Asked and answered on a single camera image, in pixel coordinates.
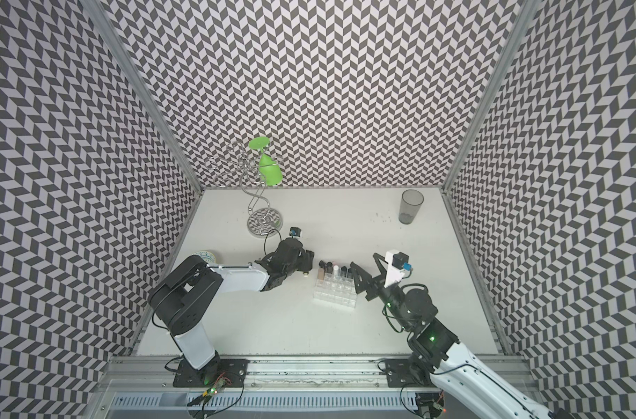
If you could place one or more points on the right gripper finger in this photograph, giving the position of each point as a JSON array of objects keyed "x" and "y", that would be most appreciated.
[
  {"x": 381, "y": 263},
  {"x": 362, "y": 279}
]

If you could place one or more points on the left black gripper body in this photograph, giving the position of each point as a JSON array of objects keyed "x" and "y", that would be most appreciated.
[{"x": 304, "y": 263}]

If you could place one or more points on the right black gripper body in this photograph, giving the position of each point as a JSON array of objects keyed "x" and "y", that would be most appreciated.
[{"x": 391, "y": 298}]

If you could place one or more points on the clear acrylic lipstick organizer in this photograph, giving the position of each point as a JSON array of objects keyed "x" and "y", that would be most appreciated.
[{"x": 336, "y": 290}]

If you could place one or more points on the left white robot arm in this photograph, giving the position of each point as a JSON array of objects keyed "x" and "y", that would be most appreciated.
[{"x": 183, "y": 297}]

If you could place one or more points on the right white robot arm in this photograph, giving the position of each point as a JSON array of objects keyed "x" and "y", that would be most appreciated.
[{"x": 438, "y": 356}]

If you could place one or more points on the grey glass tumbler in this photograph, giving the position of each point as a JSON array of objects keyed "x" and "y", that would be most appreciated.
[{"x": 411, "y": 202}]

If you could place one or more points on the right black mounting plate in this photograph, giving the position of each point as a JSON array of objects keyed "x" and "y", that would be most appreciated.
[{"x": 404, "y": 372}]

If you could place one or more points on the black mounting plate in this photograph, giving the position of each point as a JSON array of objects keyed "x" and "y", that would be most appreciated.
[
  {"x": 404, "y": 372},
  {"x": 233, "y": 371}
]

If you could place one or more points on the green plastic goblet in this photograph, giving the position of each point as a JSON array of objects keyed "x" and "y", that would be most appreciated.
[{"x": 268, "y": 169}]

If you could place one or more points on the yellow blue patterned bowl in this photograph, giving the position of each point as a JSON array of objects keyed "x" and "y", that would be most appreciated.
[{"x": 208, "y": 257}]

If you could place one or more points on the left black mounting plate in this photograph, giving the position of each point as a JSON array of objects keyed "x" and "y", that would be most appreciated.
[{"x": 233, "y": 371}]

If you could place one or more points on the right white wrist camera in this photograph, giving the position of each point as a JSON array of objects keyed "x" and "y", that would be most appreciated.
[{"x": 398, "y": 268}]

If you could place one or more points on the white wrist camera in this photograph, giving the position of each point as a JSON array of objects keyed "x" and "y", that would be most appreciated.
[
  {"x": 398, "y": 268},
  {"x": 295, "y": 231}
]

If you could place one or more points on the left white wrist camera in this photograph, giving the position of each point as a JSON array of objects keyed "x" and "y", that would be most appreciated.
[{"x": 295, "y": 231}]

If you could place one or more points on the metal wire cup stand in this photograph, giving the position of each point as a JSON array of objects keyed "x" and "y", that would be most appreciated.
[{"x": 241, "y": 163}]

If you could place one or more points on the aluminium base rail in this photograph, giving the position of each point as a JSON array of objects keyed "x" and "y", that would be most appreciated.
[{"x": 141, "y": 384}]

